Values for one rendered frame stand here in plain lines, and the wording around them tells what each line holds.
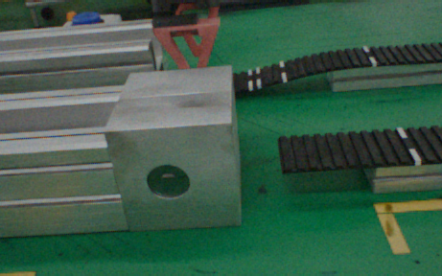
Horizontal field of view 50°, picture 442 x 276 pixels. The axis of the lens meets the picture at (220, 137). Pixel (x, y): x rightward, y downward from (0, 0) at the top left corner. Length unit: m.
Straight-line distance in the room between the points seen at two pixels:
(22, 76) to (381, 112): 0.40
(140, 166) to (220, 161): 0.06
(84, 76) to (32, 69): 0.06
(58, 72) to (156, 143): 0.25
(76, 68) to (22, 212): 0.20
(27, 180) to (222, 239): 0.15
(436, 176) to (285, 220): 0.13
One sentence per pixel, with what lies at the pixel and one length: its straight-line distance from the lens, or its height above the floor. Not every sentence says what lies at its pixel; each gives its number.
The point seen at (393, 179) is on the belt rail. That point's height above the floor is 0.79.
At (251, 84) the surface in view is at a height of 0.80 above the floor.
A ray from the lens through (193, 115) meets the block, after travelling 0.34.
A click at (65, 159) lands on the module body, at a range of 0.36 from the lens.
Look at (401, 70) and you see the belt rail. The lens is 0.58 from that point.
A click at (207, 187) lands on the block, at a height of 0.82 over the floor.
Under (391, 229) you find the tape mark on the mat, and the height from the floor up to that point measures 0.78.
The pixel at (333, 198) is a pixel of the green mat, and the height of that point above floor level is 0.78.
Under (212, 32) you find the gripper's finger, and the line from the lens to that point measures 0.49.
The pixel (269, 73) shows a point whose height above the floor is 0.80.
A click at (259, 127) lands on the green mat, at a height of 0.78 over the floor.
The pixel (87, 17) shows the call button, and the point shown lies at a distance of 0.70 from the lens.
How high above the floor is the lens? 1.03
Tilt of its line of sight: 31 degrees down
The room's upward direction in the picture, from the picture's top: 6 degrees counter-clockwise
